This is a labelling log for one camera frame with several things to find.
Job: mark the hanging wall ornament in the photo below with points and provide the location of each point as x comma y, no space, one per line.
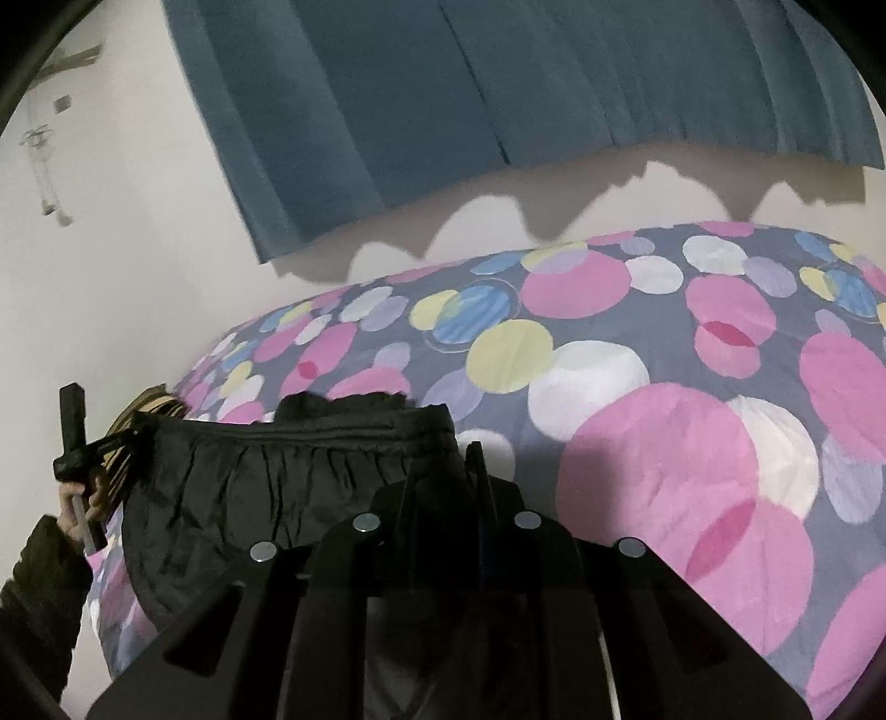
45,173

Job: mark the black jacket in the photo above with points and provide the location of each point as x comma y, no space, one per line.
228,498

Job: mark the ceiling fan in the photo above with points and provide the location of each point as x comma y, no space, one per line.
69,59

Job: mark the wall switch plate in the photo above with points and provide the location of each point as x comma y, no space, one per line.
62,104

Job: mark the circle-patterned bed sheet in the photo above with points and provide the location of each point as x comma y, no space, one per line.
657,388

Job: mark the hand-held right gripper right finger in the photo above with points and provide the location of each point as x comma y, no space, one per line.
502,533

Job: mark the person's left forearm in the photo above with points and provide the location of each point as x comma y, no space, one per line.
38,602

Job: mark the person's left hand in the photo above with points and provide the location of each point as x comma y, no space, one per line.
76,512

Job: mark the blue curtain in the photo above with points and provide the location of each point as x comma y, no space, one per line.
519,90

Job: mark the striped black and gold pillow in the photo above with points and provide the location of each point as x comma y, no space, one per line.
149,408

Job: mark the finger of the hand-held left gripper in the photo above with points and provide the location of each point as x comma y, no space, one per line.
111,448
73,415

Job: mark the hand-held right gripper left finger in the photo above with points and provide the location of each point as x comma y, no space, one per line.
415,533

